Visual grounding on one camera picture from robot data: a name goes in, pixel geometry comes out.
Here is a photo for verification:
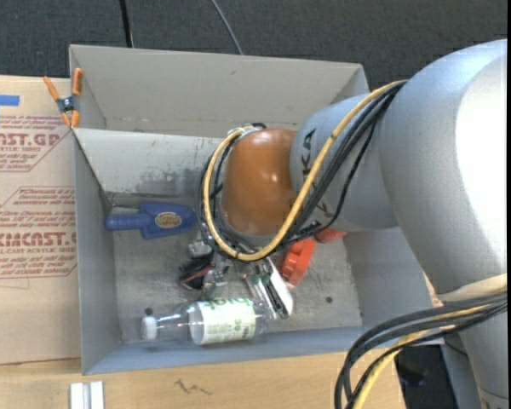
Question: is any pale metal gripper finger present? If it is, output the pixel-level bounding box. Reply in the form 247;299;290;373
188;239;214;258
202;268;230;302

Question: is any black and red brush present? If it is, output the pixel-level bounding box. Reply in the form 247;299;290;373
177;256;210;291

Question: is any clear plastic bottle green label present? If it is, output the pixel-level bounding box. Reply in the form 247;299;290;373
141;297;278;347

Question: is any blue toy trowel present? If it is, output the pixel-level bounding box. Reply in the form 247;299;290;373
103;202;198;241

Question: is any orange plastic toy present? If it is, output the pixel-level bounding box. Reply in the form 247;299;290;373
278;227;348;288

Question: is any grey metal bin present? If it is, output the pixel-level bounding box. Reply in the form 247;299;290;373
67;43;443;377

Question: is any brown cardboard board red print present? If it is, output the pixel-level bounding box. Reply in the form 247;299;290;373
0;73;83;368

